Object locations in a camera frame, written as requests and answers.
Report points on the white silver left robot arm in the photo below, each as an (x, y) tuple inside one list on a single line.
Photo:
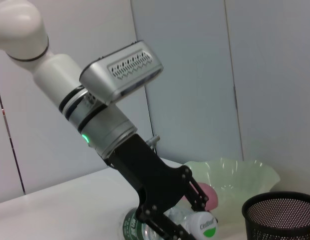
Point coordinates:
[(57, 75)]

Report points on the pale green glass fruit plate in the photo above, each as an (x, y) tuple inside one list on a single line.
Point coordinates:
[(240, 177)]

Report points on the pink peach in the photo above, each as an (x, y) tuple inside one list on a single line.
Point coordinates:
[(212, 197)]

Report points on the black mesh pen holder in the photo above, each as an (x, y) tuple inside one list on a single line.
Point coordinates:
[(282, 220)]

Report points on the clear water bottle green label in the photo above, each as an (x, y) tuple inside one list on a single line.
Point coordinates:
[(204, 225)]

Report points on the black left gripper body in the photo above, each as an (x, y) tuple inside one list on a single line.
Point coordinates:
[(149, 180)]

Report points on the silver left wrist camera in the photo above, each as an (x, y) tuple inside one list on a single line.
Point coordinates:
[(119, 75)]

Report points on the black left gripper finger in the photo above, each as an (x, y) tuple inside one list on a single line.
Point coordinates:
[(198, 197), (167, 228)]

